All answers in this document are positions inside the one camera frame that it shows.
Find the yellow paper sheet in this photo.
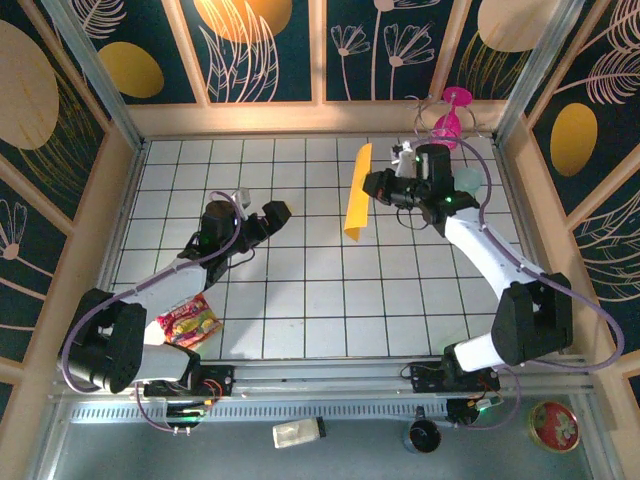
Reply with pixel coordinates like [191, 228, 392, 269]
[343, 142, 374, 245]

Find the teal plastic cup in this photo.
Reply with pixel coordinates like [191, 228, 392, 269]
[452, 167, 485, 195]

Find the pink wine glass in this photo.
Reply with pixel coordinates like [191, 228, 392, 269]
[432, 86, 474, 151]

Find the colourful snack bag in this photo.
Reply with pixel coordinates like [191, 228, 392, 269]
[155, 293, 225, 350]

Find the clear jar with black lid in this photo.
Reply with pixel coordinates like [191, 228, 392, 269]
[272, 417, 327, 450]

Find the black round cap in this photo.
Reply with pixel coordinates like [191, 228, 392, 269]
[402, 405, 444, 455]

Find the red round tin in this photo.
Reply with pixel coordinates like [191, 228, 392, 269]
[528, 401, 581, 454]

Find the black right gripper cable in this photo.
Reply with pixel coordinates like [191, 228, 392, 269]
[396, 205, 431, 231]

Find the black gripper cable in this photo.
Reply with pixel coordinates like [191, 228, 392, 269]
[219, 247, 256, 274]
[396, 205, 431, 231]

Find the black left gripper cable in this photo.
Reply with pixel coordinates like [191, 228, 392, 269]
[219, 247, 256, 274]

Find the silver wire glass rack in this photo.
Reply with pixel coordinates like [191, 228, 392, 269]
[404, 93, 496, 151]

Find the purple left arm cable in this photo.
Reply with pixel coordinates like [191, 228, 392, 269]
[58, 192, 244, 434]

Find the aluminium frame post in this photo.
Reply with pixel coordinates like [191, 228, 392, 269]
[492, 0, 586, 146]
[42, 0, 147, 151]

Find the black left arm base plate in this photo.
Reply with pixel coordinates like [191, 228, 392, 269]
[142, 363, 236, 399]

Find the aluminium mounting rail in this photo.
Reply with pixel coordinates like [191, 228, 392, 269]
[49, 352, 599, 401]

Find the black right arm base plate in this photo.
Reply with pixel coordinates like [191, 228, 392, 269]
[408, 360, 501, 394]

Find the grey slotted cable duct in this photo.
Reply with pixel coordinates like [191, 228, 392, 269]
[69, 402, 451, 425]

